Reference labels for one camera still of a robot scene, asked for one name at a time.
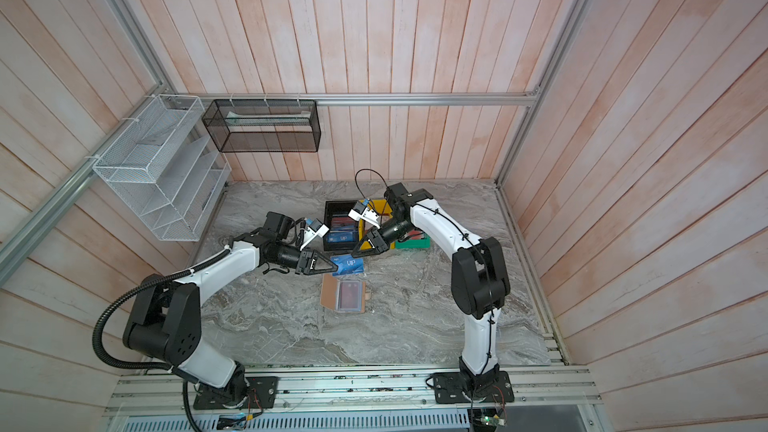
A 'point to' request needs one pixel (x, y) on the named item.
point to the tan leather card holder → (330, 294)
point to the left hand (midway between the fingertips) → (333, 274)
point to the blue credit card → (348, 265)
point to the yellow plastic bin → (381, 207)
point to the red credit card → (349, 295)
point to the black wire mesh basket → (264, 125)
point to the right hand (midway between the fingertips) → (357, 254)
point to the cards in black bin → (343, 229)
